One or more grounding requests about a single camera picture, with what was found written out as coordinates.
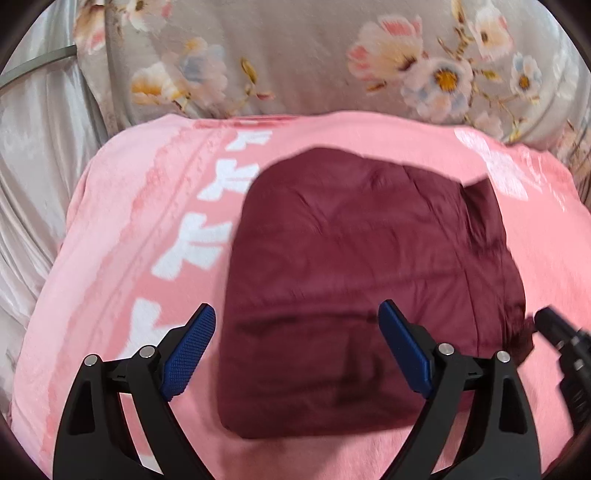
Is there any grey floral bedsheet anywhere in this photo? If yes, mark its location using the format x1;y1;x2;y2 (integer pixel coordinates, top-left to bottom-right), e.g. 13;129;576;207
73;0;590;202

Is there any maroon quilted down jacket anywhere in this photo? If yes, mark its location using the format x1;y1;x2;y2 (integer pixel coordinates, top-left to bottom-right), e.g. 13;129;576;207
217;148;533;439

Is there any silver satin curtain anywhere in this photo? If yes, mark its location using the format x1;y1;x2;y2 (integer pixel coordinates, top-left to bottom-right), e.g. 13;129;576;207
1;1;107;415

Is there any pink blanket with white bows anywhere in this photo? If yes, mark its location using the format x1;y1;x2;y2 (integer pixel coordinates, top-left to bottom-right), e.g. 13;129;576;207
11;112;590;473

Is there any grey metal rail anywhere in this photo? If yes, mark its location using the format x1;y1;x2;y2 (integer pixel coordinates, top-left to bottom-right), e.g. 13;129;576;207
0;45;77;90

